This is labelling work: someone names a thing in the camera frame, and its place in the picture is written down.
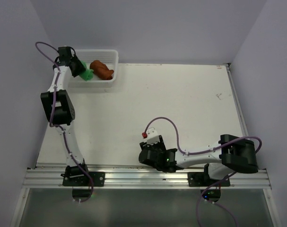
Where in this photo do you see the green towel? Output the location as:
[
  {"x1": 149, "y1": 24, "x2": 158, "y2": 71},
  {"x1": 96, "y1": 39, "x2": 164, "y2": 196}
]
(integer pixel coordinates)
[{"x1": 79, "y1": 61, "x2": 94, "y2": 81}]

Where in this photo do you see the brown towel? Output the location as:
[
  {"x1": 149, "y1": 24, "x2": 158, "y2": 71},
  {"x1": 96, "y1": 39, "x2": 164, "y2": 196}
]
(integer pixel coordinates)
[{"x1": 89, "y1": 60, "x2": 114, "y2": 80}]

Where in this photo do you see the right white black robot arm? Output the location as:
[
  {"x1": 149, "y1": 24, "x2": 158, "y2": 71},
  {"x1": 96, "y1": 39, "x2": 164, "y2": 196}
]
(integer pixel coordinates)
[{"x1": 139, "y1": 134, "x2": 262, "y2": 186}]

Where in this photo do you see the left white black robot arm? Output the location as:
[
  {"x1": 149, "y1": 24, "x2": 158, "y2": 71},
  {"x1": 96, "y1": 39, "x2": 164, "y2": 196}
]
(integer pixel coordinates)
[{"x1": 40, "y1": 46, "x2": 90, "y2": 186}]

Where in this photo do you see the white plastic basket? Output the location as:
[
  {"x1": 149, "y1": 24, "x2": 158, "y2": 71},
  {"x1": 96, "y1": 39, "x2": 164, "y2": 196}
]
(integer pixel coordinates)
[{"x1": 69, "y1": 49, "x2": 119, "y2": 88}]

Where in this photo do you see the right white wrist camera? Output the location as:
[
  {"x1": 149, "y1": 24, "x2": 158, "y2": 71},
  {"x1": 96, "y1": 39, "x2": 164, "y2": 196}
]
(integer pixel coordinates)
[{"x1": 146, "y1": 127, "x2": 160, "y2": 145}]

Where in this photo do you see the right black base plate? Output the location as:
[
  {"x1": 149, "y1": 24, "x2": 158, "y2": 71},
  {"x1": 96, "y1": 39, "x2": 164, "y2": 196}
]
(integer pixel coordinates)
[{"x1": 187, "y1": 172, "x2": 231, "y2": 187}]

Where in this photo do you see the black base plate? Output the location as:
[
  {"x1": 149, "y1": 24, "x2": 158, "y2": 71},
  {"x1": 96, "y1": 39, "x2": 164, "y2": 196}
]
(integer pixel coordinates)
[
  {"x1": 61, "y1": 172, "x2": 105, "y2": 187},
  {"x1": 187, "y1": 172, "x2": 231, "y2": 187}
]

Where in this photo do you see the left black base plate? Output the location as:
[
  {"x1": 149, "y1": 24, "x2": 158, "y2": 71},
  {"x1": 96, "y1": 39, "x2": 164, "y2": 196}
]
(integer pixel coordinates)
[{"x1": 61, "y1": 172, "x2": 105, "y2": 187}]

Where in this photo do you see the right side aluminium rail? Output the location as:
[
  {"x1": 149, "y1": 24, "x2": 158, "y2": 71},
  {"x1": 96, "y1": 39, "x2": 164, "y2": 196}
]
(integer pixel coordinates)
[{"x1": 225, "y1": 63, "x2": 249, "y2": 136}]

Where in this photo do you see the aluminium mounting rail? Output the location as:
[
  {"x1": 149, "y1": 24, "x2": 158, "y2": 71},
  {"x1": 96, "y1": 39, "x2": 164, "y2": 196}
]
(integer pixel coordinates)
[{"x1": 22, "y1": 165, "x2": 271, "y2": 189}]

